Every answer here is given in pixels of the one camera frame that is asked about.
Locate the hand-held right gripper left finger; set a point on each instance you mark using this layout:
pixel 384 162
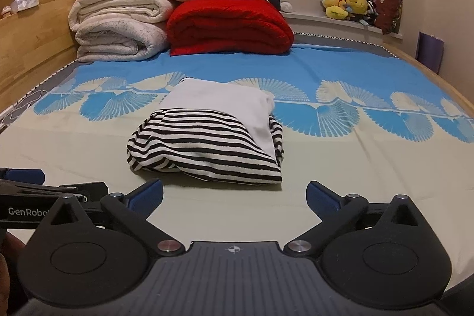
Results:
pixel 144 198

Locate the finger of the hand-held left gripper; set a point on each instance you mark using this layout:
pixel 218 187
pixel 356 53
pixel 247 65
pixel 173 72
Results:
pixel 22 176
pixel 74 190

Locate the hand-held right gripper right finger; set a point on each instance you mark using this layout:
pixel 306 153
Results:
pixel 322 198

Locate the black white striped shirt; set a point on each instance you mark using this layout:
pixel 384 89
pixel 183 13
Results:
pixel 207 142

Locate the person's left hand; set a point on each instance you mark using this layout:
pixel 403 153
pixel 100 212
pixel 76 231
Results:
pixel 6 264

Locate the blue cream printed bed sheet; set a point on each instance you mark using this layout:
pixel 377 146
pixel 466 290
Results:
pixel 351 160

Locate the wooden headboard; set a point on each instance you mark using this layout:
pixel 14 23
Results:
pixel 37 42

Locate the white window sill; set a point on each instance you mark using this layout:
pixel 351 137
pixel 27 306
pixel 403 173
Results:
pixel 326 25

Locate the tissue pack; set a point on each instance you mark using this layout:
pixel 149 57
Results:
pixel 26 0

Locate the purple box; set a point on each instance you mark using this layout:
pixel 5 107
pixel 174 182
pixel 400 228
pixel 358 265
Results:
pixel 429 51

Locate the cream folded quilt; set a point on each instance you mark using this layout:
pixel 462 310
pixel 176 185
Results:
pixel 118 7

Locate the red folded blanket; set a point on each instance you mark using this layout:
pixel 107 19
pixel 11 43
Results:
pixel 229 25

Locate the wooden bed side rail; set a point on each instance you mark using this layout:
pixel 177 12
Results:
pixel 426 70

